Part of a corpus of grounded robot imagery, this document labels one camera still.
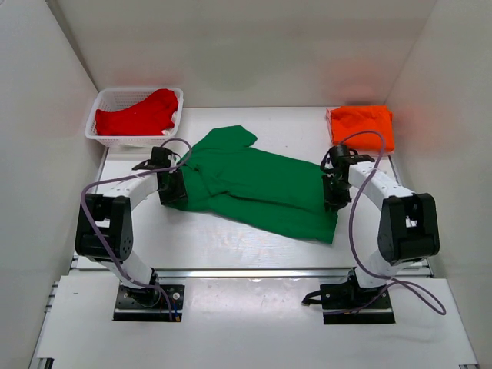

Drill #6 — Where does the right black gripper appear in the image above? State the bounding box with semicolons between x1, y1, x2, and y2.
321;174;351;213

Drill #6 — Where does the green t shirt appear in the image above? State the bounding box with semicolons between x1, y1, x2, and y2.
170;125;337;244

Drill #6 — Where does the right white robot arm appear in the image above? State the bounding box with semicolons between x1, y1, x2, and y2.
320;144;440;309

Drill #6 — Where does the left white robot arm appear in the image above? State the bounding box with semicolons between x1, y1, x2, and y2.
75;146;188;308

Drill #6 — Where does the orange folded t shirt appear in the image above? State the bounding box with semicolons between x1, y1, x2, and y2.
329;103;396;153

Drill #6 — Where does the red t shirt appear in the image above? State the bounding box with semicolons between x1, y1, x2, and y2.
95;88;178;136

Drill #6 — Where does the white plastic basket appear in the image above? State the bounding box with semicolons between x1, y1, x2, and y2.
85;87;185;148

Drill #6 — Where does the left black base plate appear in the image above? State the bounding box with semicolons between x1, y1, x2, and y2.
113;284;185;323

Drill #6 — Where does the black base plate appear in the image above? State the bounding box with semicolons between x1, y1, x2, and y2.
301;281;396;325
113;284;185;323

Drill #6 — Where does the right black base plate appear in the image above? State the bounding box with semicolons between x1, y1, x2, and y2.
301;281;396;325

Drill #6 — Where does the aluminium rail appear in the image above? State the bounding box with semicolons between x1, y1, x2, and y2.
69;265;432;278

